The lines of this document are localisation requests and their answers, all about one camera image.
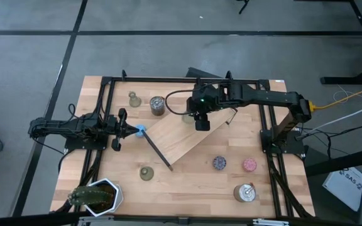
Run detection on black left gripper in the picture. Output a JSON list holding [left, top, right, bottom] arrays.
[[105, 108, 140, 152]]

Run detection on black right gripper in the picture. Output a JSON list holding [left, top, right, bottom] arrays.
[[185, 80, 221, 132]]

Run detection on blue patterned candle holder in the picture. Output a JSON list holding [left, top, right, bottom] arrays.
[[135, 124, 147, 138]]

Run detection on silver lidded tin candle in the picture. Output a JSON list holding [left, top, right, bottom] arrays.
[[233, 181, 257, 203], [149, 95, 166, 117]]

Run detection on purple patterned candle holder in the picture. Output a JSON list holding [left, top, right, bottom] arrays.
[[212, 155, 228, 171]]

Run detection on pink patterned candle holder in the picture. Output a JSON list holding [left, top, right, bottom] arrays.
[[242, 157, 258, 173]]

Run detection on black panel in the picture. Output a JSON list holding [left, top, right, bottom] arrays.
[[185, 67, 224, 79]]

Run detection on wooden shelf with black legs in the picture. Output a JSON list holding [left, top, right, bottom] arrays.
[[141, 90, 239, 172]]

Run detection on white hexagonal plant pot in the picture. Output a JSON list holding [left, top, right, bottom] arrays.
[[85, 178, 124, 218]]

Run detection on green cactus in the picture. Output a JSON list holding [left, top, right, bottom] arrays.
[[67, 185, 114, 207]]

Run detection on black stand leg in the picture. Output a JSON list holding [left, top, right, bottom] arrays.
[[238, 0, 251, 15]]

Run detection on black horizontal beam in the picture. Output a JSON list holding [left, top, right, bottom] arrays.
[[0, 210, 362, 226]]

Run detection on black diagonal bar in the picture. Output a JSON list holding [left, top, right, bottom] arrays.
[[305, 144, 362, 176]]

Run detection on white printed cardboard box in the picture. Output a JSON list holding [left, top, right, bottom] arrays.
[[322, 166, 362, 212]]

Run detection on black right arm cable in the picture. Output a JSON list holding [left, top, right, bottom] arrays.
[[164, 89, 200, 116]]

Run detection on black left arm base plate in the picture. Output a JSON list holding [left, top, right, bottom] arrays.
[[63, 125, 110, 151]]

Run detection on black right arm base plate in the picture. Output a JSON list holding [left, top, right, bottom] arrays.
[[260, 129, 306, 154]]

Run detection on silver metal bracket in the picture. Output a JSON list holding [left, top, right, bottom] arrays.
[[252, 218, 290, 226]]

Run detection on yellow power cable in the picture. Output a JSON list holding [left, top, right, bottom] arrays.
[[307, 80, 362, 113]]

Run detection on black table leg frame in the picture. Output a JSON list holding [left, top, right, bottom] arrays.
[[321, 0, 362, 85]]

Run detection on white floor cable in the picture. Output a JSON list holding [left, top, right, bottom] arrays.
[[306, 99, 362, 134]]

